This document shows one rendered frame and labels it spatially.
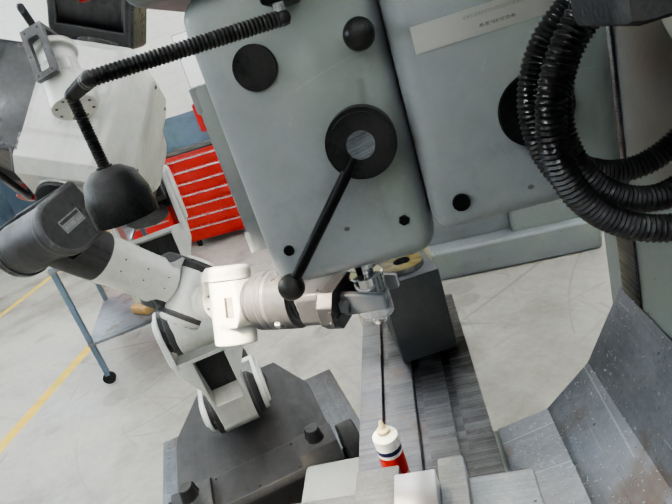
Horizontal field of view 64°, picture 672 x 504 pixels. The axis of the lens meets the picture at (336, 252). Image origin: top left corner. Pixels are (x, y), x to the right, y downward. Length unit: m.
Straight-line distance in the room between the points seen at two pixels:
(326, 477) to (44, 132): 0.78
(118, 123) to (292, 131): 0.48
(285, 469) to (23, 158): 0.98
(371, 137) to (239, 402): 1.18
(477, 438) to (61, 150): 0.82
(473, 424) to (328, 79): 0.65
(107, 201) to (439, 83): 0.36
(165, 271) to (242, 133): 0.52
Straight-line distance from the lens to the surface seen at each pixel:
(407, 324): 1.12
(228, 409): 1.61
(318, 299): 0.69
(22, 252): 0.97
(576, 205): 0.42
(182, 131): 10.35
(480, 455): 0.93
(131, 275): 1.01
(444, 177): 0.55
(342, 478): 1.08
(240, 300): 0.79
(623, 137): 0.82
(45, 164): 0.99
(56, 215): 0.93
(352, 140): 0.52
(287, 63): 0.55
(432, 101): 0.53
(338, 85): 0.55
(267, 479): 1.52
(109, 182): 0.62
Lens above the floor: 1.55
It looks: 20 degrees down
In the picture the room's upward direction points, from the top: 18 degrees counter-clockwise
